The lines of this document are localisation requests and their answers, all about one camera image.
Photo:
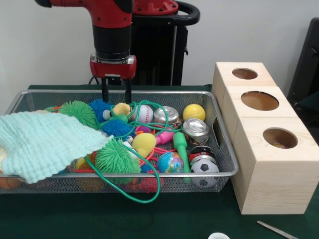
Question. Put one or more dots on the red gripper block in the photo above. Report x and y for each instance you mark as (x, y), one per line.
(112, 69)

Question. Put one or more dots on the yellow duck plush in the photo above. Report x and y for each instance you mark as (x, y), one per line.
(120, 108)

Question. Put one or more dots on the green spiky rubber ball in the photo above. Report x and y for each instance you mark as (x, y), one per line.
(77, 112)

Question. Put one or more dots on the mint green knitted cloth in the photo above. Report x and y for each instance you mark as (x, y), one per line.
(45, 142)

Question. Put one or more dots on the multicoloured patterned cloth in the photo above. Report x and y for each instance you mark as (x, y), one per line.
(279, 144)

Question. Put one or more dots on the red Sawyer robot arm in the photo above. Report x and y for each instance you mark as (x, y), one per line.
(112, 25)

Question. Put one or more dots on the wooden box with three holes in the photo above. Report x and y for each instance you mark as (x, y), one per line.
(274, 186)

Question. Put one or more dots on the blue spiky ball with eyes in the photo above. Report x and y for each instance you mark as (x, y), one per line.
(98, 109)

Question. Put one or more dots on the white toy baseball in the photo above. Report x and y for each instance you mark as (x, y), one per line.
(144, 114)

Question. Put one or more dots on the green spiky ball with eyes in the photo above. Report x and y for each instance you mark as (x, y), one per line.
(114, 159)

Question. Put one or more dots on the yellow ball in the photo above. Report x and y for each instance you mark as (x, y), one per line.
(194, 112)

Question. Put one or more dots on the silver soda can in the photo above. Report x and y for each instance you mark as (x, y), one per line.
(195, 129)

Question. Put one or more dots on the colourful globe ball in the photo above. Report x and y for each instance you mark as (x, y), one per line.
(170, 163)

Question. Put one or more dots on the black white toy soccer ball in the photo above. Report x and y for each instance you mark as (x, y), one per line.
(204, 169)

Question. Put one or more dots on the metal scissors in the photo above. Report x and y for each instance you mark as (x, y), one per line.
(274, 230)

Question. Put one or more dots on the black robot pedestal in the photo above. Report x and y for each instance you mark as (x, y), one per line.
(159, 49)

